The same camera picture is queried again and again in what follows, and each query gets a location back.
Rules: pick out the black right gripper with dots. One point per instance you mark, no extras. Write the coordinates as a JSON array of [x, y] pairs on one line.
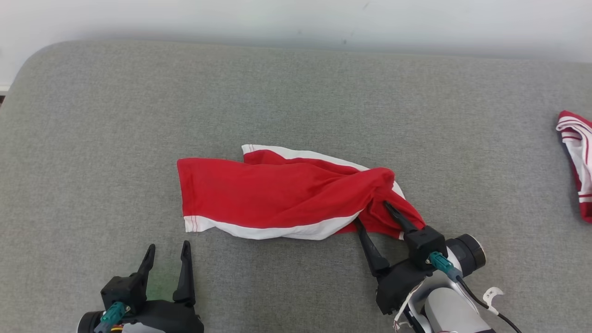
[[397, 289]]

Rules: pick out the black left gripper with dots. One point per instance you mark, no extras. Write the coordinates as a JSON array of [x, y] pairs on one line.
[[175, 319]]

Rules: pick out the red shorts with white trim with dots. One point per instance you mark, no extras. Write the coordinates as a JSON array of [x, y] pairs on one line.
[[259, 189]]

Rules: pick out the red jersey with white sleeves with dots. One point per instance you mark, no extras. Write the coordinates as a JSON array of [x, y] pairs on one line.
[[578, 152]]

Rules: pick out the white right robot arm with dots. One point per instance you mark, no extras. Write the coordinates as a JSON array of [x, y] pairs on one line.
[[448, 310]]

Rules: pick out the grey fabric sofa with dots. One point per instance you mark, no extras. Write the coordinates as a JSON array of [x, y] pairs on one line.
[[296, 92]]

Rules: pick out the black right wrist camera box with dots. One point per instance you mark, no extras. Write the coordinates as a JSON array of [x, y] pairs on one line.
[[425, 245]]

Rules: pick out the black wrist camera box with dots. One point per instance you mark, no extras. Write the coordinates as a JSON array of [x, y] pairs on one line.
[[425, 245], [122, 291]]

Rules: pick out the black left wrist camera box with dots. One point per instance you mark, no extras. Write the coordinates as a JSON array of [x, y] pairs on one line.
[[122, 291]]

